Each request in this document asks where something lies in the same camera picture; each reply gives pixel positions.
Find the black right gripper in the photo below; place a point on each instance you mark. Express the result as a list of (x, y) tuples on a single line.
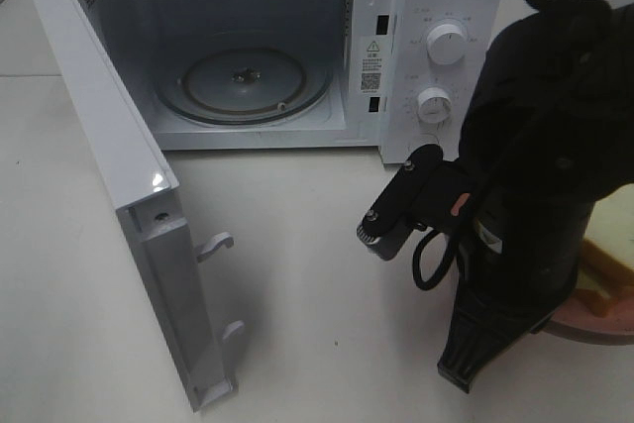
[(517, 253)]

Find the pink round plate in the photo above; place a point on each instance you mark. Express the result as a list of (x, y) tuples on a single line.
[(594, 324)]

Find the sandwich with lettuce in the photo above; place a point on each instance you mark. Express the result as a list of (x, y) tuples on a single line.
[(606, 259)]

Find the round white door-release button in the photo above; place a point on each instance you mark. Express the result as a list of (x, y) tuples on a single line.
[(421, 140)]

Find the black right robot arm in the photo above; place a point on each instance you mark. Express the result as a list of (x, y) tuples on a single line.
[(548, 133)]

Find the lower white timer knob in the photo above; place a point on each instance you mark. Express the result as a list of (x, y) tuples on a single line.
[(433, 105)]

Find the upper white power knob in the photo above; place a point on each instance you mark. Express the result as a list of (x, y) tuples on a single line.
[(446, 42)]

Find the white microwave oven body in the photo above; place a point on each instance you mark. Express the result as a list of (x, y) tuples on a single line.
[(377, 49)]

